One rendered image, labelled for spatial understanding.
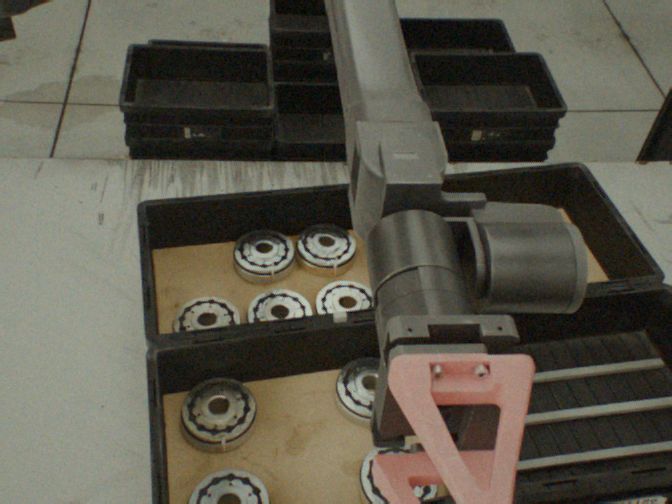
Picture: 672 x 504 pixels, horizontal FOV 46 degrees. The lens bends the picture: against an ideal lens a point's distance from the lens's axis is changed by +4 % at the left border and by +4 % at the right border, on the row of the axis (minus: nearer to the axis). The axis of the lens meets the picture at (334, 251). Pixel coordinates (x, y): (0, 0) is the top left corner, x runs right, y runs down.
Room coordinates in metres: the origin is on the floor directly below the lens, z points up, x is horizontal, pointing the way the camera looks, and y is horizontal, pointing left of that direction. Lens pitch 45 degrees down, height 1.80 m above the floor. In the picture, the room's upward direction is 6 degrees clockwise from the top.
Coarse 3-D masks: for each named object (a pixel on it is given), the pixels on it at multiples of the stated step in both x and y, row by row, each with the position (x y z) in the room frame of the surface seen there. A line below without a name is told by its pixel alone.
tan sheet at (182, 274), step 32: (160, 256) 0.91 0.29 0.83; (192, 256) 0.92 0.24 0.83; (224, 256) 0.93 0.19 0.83; (160, 288) 0.84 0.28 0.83; (192, 288) 0.85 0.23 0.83; (224, 288) 0.85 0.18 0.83; (256, 288) 0.86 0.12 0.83; (288, 288) 0.87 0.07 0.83; (320, 288) 0.88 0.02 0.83; (160, 320) 0.77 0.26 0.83
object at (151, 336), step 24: (240, 192) 0.98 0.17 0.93; (264, 192) 0.99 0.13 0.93; (288, 192) 1.00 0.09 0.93; (312, 192) 1.01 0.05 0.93; (144, 216) 0.90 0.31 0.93; (144, 240) 0.86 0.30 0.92; (144, 264) 0.80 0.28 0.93; (144, 288) 0.75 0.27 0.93; (144, 312) 0.70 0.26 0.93; (360, 312) 0.75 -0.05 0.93; (168, 336) 0.67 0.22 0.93; (192, 336) 0.67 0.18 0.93
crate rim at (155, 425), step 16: (352, 320) 0.73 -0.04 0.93; (368, 320) 0.73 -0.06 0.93; (208, 336) 0.67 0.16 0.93; (224, 336) 0.68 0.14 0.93; (240, 336) 0.68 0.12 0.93; (256, 336) 0.68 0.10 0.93; (272, 336) 0.69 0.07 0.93; (288, 336) 0.69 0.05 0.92; (160, 352) 0.64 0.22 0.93; (160, 416) 0.54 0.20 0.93; (160, 432) 0.52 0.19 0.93; (160, 448) 0.50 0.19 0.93; (160, 464) 0.48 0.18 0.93; (160, 480) 0.46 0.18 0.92; (160, 496) 0.44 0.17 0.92; (448, 496) 0.47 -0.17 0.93
